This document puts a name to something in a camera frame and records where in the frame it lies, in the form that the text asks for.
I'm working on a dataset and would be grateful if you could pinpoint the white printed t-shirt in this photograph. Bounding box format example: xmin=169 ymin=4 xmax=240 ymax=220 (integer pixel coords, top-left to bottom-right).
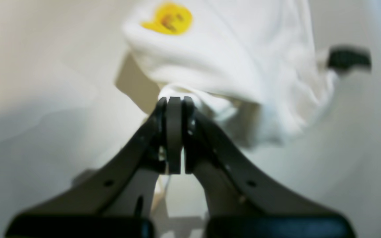
xmin=122 ymin=0 xmax=371 ymax=147

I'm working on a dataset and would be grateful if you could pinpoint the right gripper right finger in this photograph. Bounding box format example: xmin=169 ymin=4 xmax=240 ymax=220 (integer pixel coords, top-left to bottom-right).
xmin=183 ymin=97 xmax=356 ymax=238

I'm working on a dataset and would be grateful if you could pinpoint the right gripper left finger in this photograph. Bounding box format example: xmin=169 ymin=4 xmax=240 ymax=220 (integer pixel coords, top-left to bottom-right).
xmin=5 ymin=97 xmax=182 ymax=238

